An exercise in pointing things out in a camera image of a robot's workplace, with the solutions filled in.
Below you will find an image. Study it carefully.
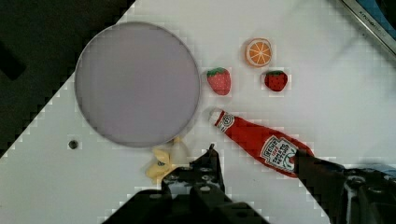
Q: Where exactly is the yellow plush banana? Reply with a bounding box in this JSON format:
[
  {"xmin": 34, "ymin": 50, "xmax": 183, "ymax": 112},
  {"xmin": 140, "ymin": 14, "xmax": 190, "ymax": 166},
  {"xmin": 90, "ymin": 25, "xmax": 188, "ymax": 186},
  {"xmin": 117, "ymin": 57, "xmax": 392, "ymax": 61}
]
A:
[{"xmin": 146, "ymin": 137, "xmax": 190, "ymax": 184}]

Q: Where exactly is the plush orange slice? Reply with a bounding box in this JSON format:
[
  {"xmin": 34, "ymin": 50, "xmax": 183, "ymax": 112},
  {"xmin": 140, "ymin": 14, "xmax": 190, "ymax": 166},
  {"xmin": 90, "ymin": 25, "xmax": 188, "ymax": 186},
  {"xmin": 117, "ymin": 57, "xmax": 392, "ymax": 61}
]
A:
[{"xmin": 245, "ymin": 38, "xmax": 273, "ymax": 68}]

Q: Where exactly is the dark red plush strawberry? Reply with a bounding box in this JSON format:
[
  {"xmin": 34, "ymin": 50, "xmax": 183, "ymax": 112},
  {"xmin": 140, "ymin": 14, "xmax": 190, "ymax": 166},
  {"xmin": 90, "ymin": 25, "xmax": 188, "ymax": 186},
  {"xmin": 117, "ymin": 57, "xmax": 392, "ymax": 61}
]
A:
[{"xmin": 264, "ymin": 70, "xmax": 288, "ymax": 91}]

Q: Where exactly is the light red plush strawberry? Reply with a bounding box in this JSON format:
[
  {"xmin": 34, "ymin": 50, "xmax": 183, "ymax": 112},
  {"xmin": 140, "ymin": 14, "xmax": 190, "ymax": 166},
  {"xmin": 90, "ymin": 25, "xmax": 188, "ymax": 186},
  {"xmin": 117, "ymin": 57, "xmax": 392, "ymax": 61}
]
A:
[{"xmin": 206, "ymin": 67, "xmax": 232, "ymax": 95}]

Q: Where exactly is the silver toaster oven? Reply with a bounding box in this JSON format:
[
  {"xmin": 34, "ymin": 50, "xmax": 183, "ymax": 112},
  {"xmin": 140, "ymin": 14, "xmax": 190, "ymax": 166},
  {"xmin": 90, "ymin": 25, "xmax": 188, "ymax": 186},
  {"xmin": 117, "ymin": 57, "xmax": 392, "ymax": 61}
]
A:
[{"xmin": 340, "ymin": 0, "xmax": 396, "ymax": 54}]

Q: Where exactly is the red plush ketchup bottle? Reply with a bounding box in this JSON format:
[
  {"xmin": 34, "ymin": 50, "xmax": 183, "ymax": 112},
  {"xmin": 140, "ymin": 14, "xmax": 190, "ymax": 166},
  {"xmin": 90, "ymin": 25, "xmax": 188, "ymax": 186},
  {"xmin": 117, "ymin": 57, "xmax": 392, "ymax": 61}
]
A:
[{"xmin": 209, "ymin": 108, "xmax": 313, "ymax": 178}]

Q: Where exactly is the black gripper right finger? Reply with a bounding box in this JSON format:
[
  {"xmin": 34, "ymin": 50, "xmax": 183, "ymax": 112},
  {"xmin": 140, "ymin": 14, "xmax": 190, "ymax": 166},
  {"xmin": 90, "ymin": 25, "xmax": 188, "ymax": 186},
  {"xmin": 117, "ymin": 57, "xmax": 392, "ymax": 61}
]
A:
[{"xmin": 294, "ymin": 150, "xmax": 396, "ymax": 224}]

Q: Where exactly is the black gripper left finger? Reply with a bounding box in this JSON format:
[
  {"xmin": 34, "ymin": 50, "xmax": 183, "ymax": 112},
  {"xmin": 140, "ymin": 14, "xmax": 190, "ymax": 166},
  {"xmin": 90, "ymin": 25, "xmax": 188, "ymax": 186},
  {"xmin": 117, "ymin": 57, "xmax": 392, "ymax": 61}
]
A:
[{"xmin": 161, "ymin": 143, "xmax": 226, "ymax": 202}]

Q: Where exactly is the round lilac plate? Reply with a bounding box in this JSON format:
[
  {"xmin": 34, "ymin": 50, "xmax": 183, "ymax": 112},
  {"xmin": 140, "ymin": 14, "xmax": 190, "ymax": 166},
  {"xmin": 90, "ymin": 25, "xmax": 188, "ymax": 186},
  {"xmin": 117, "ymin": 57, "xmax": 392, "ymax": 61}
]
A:
[{"xmin": 75, "ymin": 21, "xmax": 201, "ymax": 147}]

